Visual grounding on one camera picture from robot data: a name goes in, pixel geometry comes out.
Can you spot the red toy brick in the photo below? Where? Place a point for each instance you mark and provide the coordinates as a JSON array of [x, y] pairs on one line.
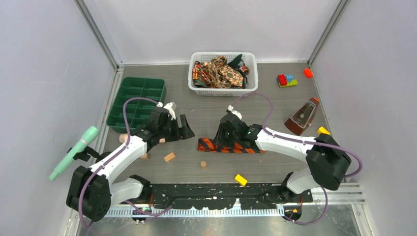
[[308, 73]]

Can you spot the mint green microphone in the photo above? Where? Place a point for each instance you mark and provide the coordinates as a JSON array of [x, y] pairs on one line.
[[87, 137]]

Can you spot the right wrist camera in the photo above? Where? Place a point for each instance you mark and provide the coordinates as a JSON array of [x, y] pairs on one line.
[[231, 110]]

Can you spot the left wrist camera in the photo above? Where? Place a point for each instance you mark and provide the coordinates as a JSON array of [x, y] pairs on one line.
[[171, 106]]

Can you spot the brown wooden metronome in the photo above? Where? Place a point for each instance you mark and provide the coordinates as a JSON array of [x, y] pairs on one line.
[[299, 121]]

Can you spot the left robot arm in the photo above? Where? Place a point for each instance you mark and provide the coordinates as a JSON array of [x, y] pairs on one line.
[[93, 190]]

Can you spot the small wooden cube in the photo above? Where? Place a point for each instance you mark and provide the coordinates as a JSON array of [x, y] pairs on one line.
[[145, 156]]

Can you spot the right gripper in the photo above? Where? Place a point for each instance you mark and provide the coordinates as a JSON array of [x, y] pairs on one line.
[[220, 139]]

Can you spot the wooden cylinder peg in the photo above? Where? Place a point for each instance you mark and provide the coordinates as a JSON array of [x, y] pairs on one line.
[[123, 138]]

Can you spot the white plastic basket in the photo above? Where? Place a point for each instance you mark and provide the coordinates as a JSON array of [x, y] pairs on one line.
[[250, 62]]

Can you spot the small wooden block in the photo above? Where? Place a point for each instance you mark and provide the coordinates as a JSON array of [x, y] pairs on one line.
[[169, 157]]

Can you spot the green compartment tray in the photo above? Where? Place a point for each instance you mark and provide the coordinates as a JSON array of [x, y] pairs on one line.
[[137, 111]]

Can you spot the stacked lego bricks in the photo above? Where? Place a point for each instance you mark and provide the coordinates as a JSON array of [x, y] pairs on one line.
[[286, 81]]

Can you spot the floral patterned tie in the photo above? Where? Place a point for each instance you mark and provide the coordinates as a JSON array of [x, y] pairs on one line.
[[217, 74]]

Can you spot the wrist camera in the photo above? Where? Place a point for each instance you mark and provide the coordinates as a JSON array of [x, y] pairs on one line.
[[171, 106], [231, 110]]

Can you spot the yellow toy brick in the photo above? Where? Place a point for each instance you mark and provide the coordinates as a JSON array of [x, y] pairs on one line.
[[323, 130], [241, 180]]

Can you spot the dark green tie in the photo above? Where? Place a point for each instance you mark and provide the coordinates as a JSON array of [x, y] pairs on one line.
[[236, 61]]

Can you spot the orange navy striped tie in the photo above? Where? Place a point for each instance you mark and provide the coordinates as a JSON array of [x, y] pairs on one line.
[[209, 145]]

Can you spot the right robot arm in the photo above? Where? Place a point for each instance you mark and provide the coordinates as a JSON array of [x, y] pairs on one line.
[[327, 163]]

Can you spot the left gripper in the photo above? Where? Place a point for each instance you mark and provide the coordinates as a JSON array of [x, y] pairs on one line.
[[183, 132]]

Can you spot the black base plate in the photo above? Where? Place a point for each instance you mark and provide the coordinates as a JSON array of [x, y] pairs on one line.
[[217, 196]]

